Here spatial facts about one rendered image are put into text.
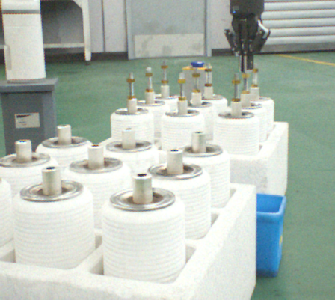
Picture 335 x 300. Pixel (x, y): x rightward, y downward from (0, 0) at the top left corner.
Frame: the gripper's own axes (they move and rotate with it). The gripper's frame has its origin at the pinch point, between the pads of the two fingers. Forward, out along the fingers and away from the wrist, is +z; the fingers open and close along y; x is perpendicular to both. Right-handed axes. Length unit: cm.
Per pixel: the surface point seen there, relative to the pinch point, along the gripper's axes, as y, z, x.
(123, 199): 38, 9, -56
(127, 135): 16.9, 7.5, -42.0
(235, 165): 12.7, 18.4, -14.9
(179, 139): 0.8, 14.4, -19.8
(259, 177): 16.7, 20.5, -12.0
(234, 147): 10.4, 15.4, -12.9
